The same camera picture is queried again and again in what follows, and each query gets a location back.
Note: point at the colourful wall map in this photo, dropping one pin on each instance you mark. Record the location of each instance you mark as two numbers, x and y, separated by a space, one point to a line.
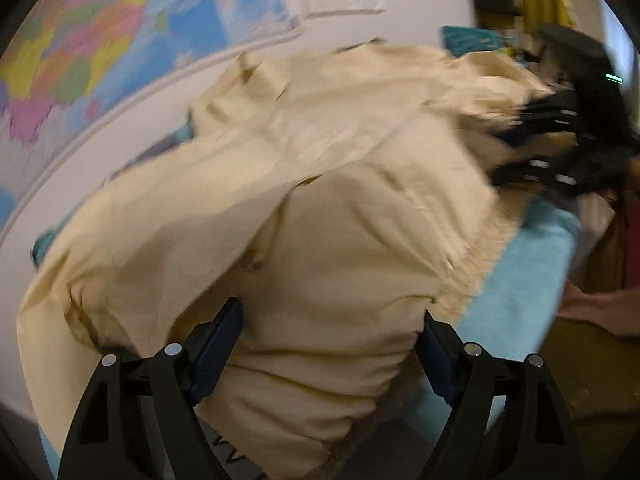
75 45

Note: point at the teal perforated plastic basket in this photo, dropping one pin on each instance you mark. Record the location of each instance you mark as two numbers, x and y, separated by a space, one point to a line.
470 40

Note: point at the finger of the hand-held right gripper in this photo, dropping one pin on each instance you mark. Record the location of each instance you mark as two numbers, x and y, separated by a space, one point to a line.
547 110
545 170

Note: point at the cream large garment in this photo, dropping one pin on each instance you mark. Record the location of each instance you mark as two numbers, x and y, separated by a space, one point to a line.
320 200

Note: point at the mostly blue wall map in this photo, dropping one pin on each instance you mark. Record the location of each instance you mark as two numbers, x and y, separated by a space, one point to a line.
250 5

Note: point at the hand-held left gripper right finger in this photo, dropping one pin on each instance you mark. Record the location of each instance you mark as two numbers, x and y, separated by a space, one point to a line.
435 360

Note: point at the teal patterned bed sheet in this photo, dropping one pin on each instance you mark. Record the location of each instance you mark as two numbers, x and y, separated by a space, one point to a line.
520 280

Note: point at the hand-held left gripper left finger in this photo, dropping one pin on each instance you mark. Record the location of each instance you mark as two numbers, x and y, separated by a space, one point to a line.
220 340

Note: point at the person's bare leg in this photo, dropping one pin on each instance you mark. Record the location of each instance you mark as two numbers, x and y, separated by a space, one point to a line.
605 307

